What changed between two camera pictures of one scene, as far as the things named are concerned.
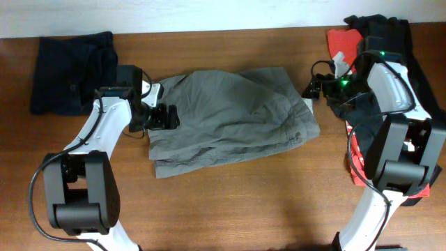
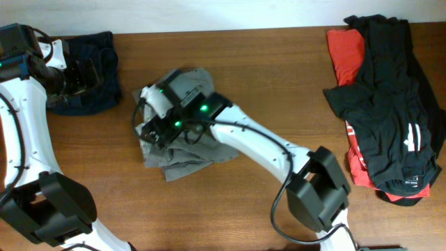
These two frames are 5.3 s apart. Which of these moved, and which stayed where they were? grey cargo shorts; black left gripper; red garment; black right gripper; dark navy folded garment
Moved: black right gripper; black left gripper; grey cargo shorts
Stayed: red garment; dark navy folded garment
